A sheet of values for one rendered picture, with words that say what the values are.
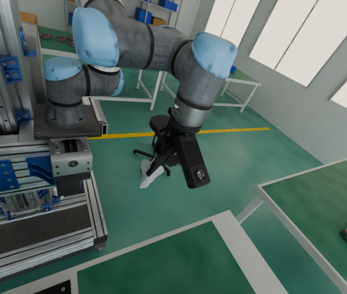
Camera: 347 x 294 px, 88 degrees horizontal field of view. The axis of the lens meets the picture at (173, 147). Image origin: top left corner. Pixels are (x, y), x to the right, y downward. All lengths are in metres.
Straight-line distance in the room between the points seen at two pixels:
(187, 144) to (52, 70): 0.53
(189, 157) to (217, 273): 0.64
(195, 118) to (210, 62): 0.10
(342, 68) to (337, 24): 0.77
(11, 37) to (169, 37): 0.64
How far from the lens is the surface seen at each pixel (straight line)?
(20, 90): 0.98
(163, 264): 0.84
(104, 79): 0.77
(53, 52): 2.57
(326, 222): 1.60
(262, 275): 1.04
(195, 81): 0.32
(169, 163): 0.41
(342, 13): 4.84
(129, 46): 0.33
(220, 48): 0.31
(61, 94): 0.76
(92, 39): 0.31
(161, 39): 0.36
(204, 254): 0.92
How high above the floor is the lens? 1.53
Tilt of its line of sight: 37 degrees down
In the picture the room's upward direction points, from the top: 21 degrees clockwise
